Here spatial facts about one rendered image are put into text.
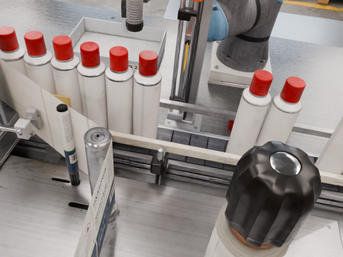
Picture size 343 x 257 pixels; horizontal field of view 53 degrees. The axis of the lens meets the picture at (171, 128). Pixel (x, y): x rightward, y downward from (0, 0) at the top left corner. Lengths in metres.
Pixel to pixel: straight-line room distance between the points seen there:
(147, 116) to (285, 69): 0.59
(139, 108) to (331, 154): 0.37
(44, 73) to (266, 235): 0.50
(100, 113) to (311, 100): 0.61
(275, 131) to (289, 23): 0.82
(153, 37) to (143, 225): 0.69
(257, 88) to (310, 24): 0.88
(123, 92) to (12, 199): 0.27
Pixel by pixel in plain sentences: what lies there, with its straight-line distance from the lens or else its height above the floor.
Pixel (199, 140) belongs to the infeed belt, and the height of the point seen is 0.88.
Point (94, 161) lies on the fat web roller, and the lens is 0.49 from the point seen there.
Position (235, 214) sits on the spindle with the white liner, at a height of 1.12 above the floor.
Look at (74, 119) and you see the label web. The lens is 0.54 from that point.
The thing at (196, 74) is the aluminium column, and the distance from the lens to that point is 0.76.
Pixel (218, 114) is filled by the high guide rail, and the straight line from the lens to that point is 0.70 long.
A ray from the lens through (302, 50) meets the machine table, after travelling 1.27.
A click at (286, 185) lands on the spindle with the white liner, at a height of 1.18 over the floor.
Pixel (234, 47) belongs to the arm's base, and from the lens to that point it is 0.98.
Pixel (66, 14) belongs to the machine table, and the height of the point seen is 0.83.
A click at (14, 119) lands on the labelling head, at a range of 0.72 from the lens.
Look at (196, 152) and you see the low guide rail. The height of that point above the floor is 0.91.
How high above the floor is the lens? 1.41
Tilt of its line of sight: 44 degrees down
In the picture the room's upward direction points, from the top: 7 degrees clockwise
